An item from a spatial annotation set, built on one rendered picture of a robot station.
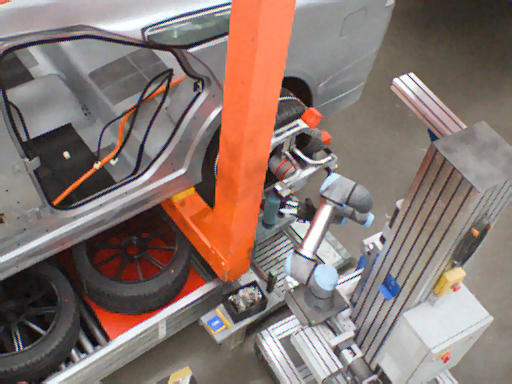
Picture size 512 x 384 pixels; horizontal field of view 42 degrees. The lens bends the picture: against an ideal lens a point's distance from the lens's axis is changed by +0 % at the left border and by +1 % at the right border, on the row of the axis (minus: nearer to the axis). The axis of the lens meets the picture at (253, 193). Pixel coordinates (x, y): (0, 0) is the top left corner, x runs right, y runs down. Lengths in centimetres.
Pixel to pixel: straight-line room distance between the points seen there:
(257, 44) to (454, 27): 433
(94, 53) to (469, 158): 243
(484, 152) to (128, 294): 203
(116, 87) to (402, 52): 299
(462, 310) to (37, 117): 246
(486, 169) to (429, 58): 378
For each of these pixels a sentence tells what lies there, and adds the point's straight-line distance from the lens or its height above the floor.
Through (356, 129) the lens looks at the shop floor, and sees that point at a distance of 521.
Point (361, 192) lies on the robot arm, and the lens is 307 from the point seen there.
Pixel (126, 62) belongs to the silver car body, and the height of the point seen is 103.
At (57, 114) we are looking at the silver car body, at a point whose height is 87.
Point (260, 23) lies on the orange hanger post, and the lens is 227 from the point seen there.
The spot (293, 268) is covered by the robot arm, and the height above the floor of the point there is 102.
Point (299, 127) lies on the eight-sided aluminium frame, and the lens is 354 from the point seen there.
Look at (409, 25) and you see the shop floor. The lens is 636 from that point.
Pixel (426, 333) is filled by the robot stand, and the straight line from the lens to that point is 286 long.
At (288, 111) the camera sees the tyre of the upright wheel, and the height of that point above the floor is 117.
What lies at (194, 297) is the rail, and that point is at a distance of 371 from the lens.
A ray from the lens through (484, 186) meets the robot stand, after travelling 229.
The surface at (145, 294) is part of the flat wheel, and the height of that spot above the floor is 49.
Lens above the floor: 364
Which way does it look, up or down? 52 degrees down
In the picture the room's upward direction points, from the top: 9 degrees clockwise
